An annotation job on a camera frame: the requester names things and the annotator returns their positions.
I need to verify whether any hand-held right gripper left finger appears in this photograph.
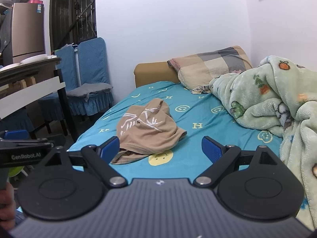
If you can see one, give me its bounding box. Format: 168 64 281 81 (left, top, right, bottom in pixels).
45 136 128 187

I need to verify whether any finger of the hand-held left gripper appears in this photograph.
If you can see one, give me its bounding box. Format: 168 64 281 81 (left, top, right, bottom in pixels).
0 139 54 150
0 130 30 140

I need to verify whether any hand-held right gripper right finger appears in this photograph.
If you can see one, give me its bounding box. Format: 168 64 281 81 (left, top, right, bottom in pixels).
193 136 279 187

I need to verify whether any tan printed t-shirt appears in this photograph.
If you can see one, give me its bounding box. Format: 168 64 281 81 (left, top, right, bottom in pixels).
110 98 187 165

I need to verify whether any person's left hand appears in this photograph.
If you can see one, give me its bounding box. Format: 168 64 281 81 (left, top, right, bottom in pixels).
0 182 16 228

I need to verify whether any green stool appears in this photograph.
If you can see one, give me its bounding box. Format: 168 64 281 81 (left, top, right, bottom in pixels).
8 166 26 178

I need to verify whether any bed with blue printed sheet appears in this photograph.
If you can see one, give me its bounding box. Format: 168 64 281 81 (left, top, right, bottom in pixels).
67 81 317 230

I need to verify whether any white edged black table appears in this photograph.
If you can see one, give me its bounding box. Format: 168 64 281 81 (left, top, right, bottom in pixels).
0 57 79 142

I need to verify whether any grey seat cushion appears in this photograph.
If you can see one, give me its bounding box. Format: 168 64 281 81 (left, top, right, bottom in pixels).
67 83 114 102

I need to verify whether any green printed fleece blanket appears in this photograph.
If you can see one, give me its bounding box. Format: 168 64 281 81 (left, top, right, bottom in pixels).
209 55 317 231

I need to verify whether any checked beige grey pillow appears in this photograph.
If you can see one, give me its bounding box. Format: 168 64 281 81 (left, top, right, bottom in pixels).
167 46 253 95

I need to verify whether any tan padded headboard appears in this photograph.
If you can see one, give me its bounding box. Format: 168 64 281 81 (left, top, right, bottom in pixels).
134 62 181 88

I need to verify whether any bronze refrigerator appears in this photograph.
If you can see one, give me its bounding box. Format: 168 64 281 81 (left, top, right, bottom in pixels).
3 2 45 58

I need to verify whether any dark metal grille door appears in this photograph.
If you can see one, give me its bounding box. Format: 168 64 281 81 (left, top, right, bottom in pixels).
50 0 98 52

